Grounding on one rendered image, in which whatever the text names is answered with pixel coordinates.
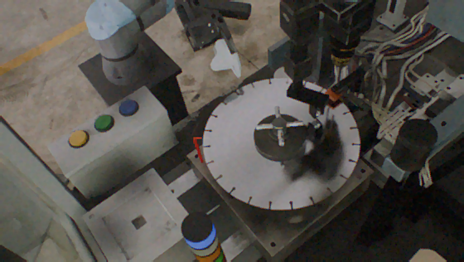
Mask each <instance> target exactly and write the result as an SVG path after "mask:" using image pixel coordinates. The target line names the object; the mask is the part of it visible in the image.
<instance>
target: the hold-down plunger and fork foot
mask: <svg viewBox="0 0 464 262"><path fill-rule="evenodd" d="M286 97H288V98H290V99H295V100H298V101H300V102H303V103H304V104H309V114H310V115H311V116H312V117H313V118H314V119H316V116H317V108H318V109H319V110H320V111H321V115H323V114H324V113H325V108H326V105H327V104H328V102H329V99H330V95H328V94H323V93H321V92H319V91H316V90H313V89H308V88H306V87H304V86H303V79H302V80H300V81H298V82H297V83H293V82H292V83H291V84H290V86H289V87H288V89H287V90H286Z"/></svg>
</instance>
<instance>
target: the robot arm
mask: <svg viewBox="0 0 464 262"><path fill-rule="evenodd" d="M174 4H175V6H174V8H175V10H176V12H177V14H178V17H179V19H180V21H181V23H182V25H183V28H184V29H185V33H186V37H187V38H188V41H189V43H190V44H191V47H192V48H193V51H194V52H197V51H199V50H201V49H204V48H208V47H209V46H210V45H211V44H213V43H215V45H214V53H215V57H214V59H213V60H212V62H211V63H210V67H211V69H213V70H223V69H232V70H233V71H234V73H235V74H236V75H237V77H238V78H239V77H240V76H241V64H240V62H239V55H238V53H237V49H236V48H235V45H234V39H233V38H232V36H231V34H230V32H229V28H228V26H227V24H226V22H225V19H224V17H230V18H235V19H239V20H245V21H247V20H248V19H249V16H250V14H251V8H252V6H251V4H250V3H247V2H234V1H229V0H177V1H175V2H174V0H97V1H95V2H93V3H92V4H91V5H90V7H89V8H88V10H87V12H86V14H85V23H86V26H87V27H88V30H89V33H90V35H91V37H93V39H94V42H95V43H96V46H97V47H98V48H99V51H100V53H101V56H102V64H103V71H104V73H105V75H106V78H107V79H108V80H109V81H110V82H112V83H113V84H117V85H129V84H134V83H136V82H138V81H139V80H141V79H142V78H144V77H145V76H146V75H147V73H148V72H149V71H150V69H151V67H152V60H151V58H150V55H149V54H148V53H147V50H146V49H145V48H143V47H142V45H141V44H140V43H138V41H137V35H139V34H140V33H142V32H144V31H145V30H147V29H148V28H149V27H151V26H152V25H153V24H154V23H155V22H158V21H159V20H161V19H163V18H164V17H165V16H166V15H167V14H168V13H169V12H171V11H172V9H173V5H174ZM189 37H192V39H193V41H194V42H193V44H194V46H195V47H193V45H192V43H191V41H190V38H189Z"/></svg>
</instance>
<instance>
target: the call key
mask: <svg viewBox="0 0 464 262"><path fill-rule="evenodd" d="M86 139H87V135H86V133H85V132H84V131H81V130H78V131H75V132H74V133H72V134H71V136H70V143H71V145H74V146H80V145H82V144H84V143H85V141H86Z"/></svg>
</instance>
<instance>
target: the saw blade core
mask: <svg viewBox="0 0 464 262"><path fill-rule="evenodd" d="M287 80H288V83H289V84H286V83H287ZM270 83H271V84H269V79H266V80H260V81H257V82H254V83H253V85H254V88H253V86H252V84H248V85H245V86H244V87H242V88H240V89H237V90H236V91H237V92H238V94H237V93H236V92H235V91H234V93H232V94H231V95H229V96H228V97H226V98H225V99H224V100H223V102H224V103H222V102H221V103H220V104H219V105H218V106H217V107H216V109H214V112H213V114H212V115H211V116H210V118H209V121H208V123H207V125H206V127H205V130H212V131H211V132H210V131H205V132H204V135H203V138H208V137H210V140H203V147H205V148H203V153H204V156H205V161H206V164H207V163H209V164H207V165H208V168H209V171H210V173H211V174H212V176H214V179H215V180H216V179H217V178H219V176H223V177H220V178H219V179H218V180H216V181H217V182H218V183H219V185H220V186H222V187H223V188H224V190H225V191H227V192H228V193H230V192H231V191H232V192H231V193H230V195H231V196H234V197H235V198H237V199H239V200H240V201H243V202H245V203H247V204H248V203H249V204H250V205H251V206H258V207H261V208H264V209H269V202H270V201H271V202H272V204H271V206H270V210H277V211H286V210H292V208H293V210H294V209H298V208H302V207H305V206H311V205H313V202H312V201H314V202H315V203H317V202H319V201H323V200H325V199H326V198H327V197H329V196H330V195H332V193H331V191H332V192H333V193H334V192H336V191H337V190H339V189H340V188H341V186H343V185H344V184H345V182H346V181H347V180H346V178H347V179H348V178H349V177H350V175H351V173H352V172H353V171H354V169H355V165H356V163H354V162H357V159H358V156H359V152H360V135H359V131H358V129H353V128H357V126H356V124H355V120H354V118H353V116H352V114H350V113H348V112H350V111H349V110H348V109H347V108H346V105H345V104H343V103H342V102H341V100H340V99H337V100H336V102H335V103H333V102H332V101H333V100H332V99H329V102H328V104H327V105H326V108H325V113H324V114H323V115H320V116H319V117H317V118H316V119H314V118H313V117H312V116H311V115H310V114H309V104H304V103H303V102H300V101H298V100H295V99H290V98H288V97H286V90H287V89H288V87H289V86H290V84H291V83H292V80H291V79H270ZM225 104H226V105H225ZM276 105H278V106H279V110H280V114H290V115H291V116H293V117H295V118H296V119H299V120H302V121H303V125H304V127H305V130H306V142H305V146H304V148H303V149H302V150H301V151H300V153H299V154H298V155H295V156H294V157H292V158H289V159H285V160H274V159H271V158H268V157H266V156H264V155H263V154H262V153H260V152H259V150H258V149H257V148H256V147H255V145H254V129H255V127H256V124H258V123H259V121H260V120H261V119H264V118H265V117H267V116H269V115H270V114H275V109H274V107H275V106H276ZM347 113H348V114H347ZM213 115H214V116H213ZM215 116H218V117H217V118H216V117H215ZM350 128H352V129H350ZM351 144H355V145H351ZM209 145H210V147H207V146H209ZM349 160H351V161H349ZM212 161H214V162H213V163H211V162H212ZM352 161H354V162H352ZM341 175H342V176H344V177H341ZM328 187H329V188H330V190H331V191H329V190H327V188H328ZM233 188H235V190H233ZM250 197H252V199H251V200H249V198H250ZM310 197H312V200H311V199H310ZM290 201H292V208H291V205H290Z"/></svg>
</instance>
